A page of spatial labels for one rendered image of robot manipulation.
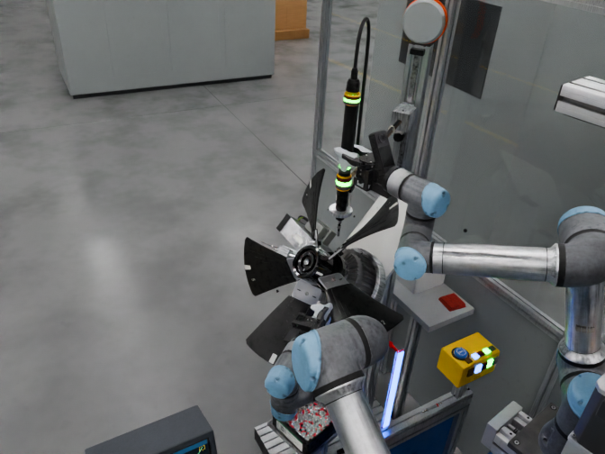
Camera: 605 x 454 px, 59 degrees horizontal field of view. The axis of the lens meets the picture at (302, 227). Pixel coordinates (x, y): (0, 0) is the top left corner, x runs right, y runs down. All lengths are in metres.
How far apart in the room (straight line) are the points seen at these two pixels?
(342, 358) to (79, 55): 6.03
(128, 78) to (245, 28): 1.59
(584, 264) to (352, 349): 0.52
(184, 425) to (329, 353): 0.39
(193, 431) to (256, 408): 1.64
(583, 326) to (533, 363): 0.74
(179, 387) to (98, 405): 0.40
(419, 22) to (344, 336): 1.28
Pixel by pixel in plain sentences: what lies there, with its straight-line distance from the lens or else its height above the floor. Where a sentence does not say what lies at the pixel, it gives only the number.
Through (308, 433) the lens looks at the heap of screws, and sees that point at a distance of 1.79.
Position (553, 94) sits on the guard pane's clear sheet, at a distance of 1.93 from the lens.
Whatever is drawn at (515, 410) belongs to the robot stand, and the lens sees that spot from 1.80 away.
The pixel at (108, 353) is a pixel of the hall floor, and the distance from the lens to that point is 3.29.
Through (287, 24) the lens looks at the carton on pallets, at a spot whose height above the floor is 0.21.
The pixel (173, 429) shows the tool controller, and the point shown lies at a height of 1.24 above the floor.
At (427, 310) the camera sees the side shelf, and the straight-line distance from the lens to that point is 2.24.
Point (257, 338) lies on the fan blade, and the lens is 1.86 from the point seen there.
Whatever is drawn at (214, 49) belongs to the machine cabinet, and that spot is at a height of 0.44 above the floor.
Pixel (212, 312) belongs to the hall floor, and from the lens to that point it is 3.44.
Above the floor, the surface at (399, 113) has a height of 1.57.
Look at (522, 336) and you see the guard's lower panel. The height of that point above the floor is 0.87.
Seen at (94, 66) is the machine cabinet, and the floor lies 0.37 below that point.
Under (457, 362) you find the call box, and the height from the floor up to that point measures 1.07.
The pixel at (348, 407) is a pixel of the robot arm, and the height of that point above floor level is 1.40.
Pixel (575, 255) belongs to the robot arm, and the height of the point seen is 1.64.
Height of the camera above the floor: 2.28
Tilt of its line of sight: 33 degrees down
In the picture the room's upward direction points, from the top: 3 degrees clockwise
